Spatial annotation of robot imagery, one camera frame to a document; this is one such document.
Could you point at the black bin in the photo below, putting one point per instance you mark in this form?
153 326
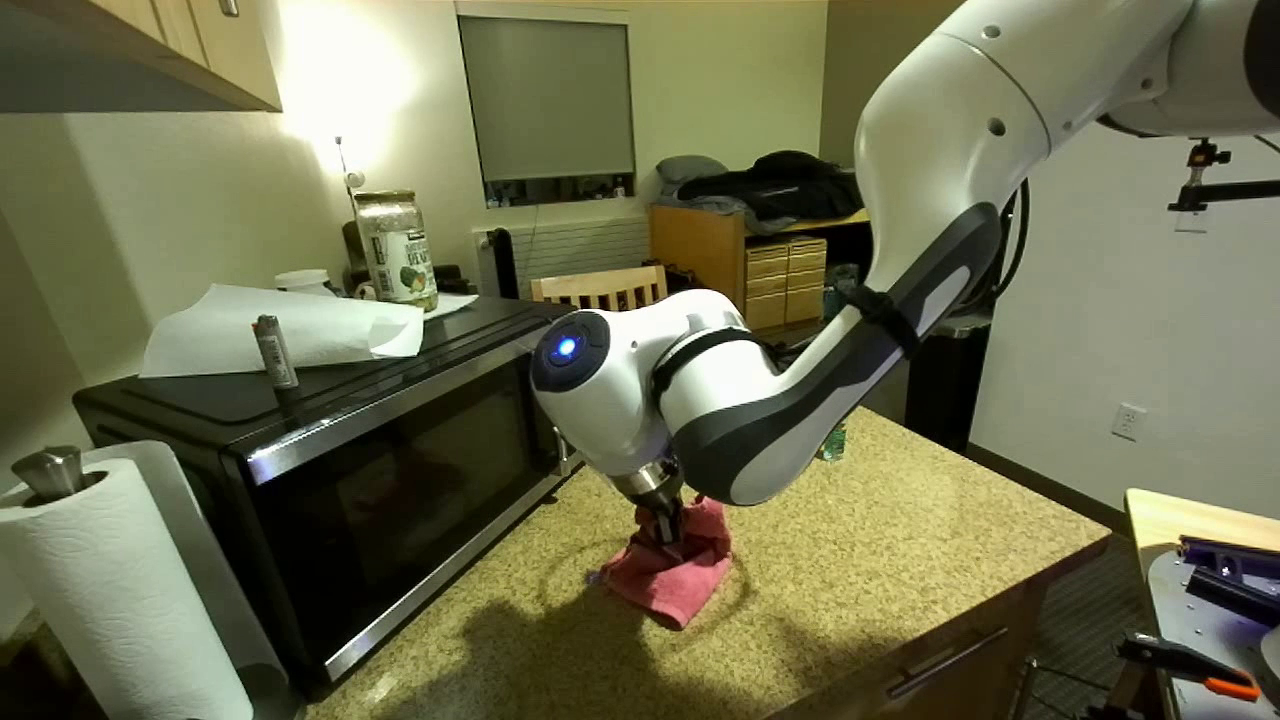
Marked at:
945 387

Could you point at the white baseboard heater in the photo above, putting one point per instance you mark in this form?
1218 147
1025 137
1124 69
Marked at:
573 244

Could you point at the gray bag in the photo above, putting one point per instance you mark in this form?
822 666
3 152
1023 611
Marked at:
686 172

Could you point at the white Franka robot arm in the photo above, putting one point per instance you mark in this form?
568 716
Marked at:
960 132

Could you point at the window with gray blind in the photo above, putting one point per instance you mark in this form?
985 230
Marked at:
545 103

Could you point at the black bag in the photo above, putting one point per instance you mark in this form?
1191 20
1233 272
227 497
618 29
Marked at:
786 181

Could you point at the wooden drawer unit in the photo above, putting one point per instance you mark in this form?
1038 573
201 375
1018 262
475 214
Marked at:
703 244

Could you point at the metal paper towel holder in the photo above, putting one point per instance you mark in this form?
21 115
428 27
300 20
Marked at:
50 475

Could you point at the wooden upper cabinets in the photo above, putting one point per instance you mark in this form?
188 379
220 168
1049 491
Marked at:
201 33

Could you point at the wooden slatted chair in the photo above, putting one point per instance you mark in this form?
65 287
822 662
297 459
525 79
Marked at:
600 287

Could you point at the white paper towel roll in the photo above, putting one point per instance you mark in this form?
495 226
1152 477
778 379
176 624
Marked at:
106 601

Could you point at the white bowl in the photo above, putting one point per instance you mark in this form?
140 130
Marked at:
300 281

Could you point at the gray cylindrical tube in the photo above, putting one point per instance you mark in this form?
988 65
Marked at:
273 353

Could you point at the white wall outlet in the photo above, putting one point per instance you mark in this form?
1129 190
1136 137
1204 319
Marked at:
1129 423

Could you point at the wooden base cabinet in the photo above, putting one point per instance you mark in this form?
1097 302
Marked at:
985 624

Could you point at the green hand sanitizer bottle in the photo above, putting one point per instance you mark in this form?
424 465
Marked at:
834 444

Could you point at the black water bottle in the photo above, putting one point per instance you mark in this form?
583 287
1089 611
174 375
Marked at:
503 267

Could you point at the white paper sheet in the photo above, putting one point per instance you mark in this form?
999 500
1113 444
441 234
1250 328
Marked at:
213 333

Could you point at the brown wooden door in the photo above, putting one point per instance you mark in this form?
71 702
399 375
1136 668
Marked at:
862 55

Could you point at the pink towel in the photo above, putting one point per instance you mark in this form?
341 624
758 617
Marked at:
672 584

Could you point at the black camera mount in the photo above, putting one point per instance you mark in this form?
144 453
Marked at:
1243 190

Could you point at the black clamp tool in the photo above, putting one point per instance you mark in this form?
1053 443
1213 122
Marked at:
1233 584

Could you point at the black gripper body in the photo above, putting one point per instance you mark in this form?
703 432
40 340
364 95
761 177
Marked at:
661 500

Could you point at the black microwave oven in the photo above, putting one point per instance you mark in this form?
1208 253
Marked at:
402 492

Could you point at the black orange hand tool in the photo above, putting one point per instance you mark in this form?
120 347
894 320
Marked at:
1174 657

